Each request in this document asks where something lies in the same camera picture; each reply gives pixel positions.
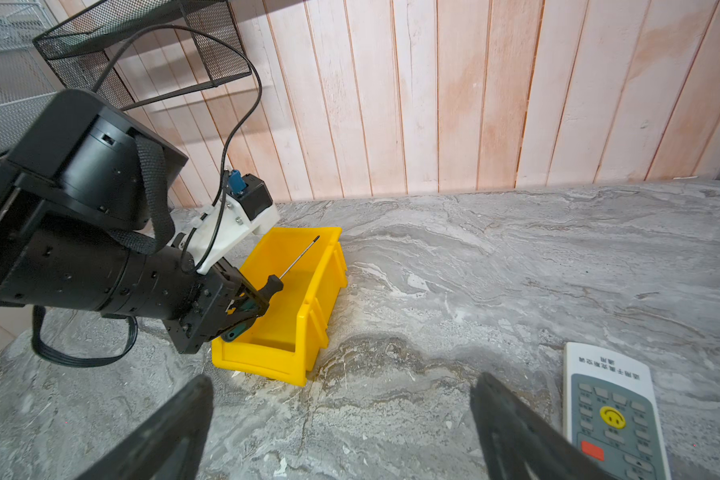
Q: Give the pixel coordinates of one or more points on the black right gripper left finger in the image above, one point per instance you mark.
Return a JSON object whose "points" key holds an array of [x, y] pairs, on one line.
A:
{"points": [[169, 444]]}

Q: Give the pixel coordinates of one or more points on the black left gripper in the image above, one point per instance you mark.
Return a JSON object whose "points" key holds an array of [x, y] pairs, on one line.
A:
{"points": [[221, 304]]}

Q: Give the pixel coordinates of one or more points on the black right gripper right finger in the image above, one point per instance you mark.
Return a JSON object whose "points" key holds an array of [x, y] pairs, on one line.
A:
{"points": [[517, 443]]}

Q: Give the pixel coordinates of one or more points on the green black screwdriver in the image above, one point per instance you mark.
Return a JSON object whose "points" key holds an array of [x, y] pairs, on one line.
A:
{"points": [[273, 286]]}

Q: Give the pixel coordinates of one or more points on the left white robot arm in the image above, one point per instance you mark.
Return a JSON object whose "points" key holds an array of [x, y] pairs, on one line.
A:
{"points": [[85, 225]]}

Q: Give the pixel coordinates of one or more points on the yellow plastic bin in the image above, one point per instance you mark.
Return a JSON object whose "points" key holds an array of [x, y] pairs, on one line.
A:
{"points": [[284, 344]]}

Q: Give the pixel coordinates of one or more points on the white remote control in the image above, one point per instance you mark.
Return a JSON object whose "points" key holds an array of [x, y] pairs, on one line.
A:
{"points": [[611, 414]]}

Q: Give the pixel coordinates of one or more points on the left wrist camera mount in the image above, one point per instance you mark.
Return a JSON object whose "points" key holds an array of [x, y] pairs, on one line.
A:
{"points": [[246, 207]]}

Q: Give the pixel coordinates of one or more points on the black wire mesh basket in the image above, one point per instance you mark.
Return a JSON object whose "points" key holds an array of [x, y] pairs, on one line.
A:
{"points": [[139, 52]]}

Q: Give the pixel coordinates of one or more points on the white wire mesh shelf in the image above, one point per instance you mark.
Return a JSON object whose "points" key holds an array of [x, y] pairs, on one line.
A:
{"points": [[26, 81]]}

